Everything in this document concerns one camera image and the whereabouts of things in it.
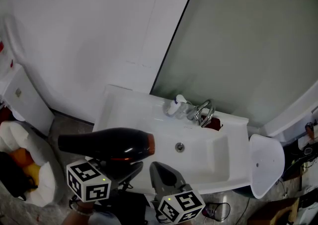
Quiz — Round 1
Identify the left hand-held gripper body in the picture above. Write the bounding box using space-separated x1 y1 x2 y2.
66 158 125 203

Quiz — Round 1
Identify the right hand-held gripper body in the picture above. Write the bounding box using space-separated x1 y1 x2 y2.
152 182 206 225

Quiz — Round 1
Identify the black hair dryer orange ring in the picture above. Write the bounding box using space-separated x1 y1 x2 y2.
57 127 156 163

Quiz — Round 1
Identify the person's left forearm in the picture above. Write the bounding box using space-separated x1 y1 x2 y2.
61 200 96 225

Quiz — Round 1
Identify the white sink counter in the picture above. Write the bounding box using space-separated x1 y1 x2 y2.
92 84 250 195

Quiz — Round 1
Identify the white lined bin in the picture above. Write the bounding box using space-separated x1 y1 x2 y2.
0 120 60 208

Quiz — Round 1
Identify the orange yellow item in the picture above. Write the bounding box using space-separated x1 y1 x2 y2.
9 148 42 193

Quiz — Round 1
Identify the clear glass cup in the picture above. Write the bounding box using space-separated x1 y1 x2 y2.
173 101 197 120

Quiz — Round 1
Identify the dark red cloth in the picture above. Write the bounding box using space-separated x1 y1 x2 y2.
200 115 224 132

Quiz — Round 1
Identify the white pump bottle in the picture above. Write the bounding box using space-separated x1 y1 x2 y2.
165 94 188 116

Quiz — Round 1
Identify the chrome faucet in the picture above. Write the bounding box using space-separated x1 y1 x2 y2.
193 99 216 128

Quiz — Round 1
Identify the small white wash basin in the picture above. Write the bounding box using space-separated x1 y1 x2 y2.
248 134 286 200

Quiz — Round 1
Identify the white cabinet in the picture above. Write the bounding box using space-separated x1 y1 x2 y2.
0 64 55 136

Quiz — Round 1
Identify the white bathtub rim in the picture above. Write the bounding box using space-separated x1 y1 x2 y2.
262 86 318 143

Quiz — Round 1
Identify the frosted glass panel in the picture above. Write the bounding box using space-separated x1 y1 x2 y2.
150 0 318 128

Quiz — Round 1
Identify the white bead bracelet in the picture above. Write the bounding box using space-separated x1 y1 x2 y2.
70 201 94 217

